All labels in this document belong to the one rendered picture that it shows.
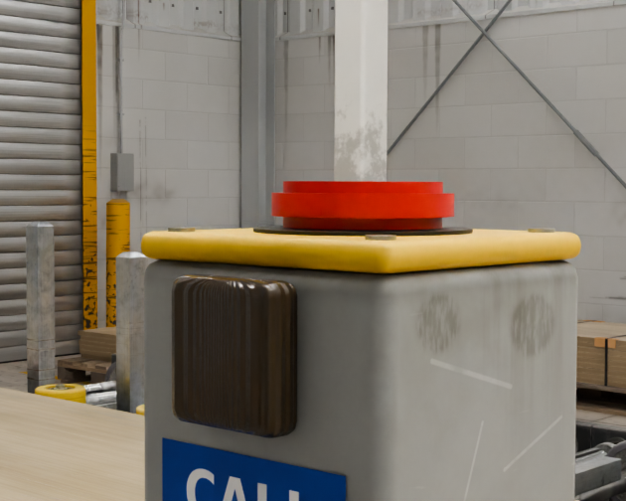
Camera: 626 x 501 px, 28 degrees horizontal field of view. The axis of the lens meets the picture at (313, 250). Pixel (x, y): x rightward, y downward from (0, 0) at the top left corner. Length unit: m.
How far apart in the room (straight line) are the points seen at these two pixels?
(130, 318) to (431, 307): 1.81
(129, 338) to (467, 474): 1.80
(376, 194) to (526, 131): 8.49
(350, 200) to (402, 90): 9.13
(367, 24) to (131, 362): 0.78
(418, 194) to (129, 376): 1.80
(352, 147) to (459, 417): 1.28
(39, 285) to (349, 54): 0.90
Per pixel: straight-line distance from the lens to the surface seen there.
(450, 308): 0.24
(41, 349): 2.25
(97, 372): 7.64
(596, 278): 8.46
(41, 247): 2.23
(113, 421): 1.77
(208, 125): 10.03
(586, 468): 1.79
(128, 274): 2.03
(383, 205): 0.25
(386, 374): 0.23
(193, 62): 9.96
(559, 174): 8.59
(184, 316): 0.25
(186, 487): 0.27
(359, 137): 1.51
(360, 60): 1.52
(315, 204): 0.26
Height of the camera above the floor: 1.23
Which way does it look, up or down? 3 degrees down
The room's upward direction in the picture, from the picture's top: straight up
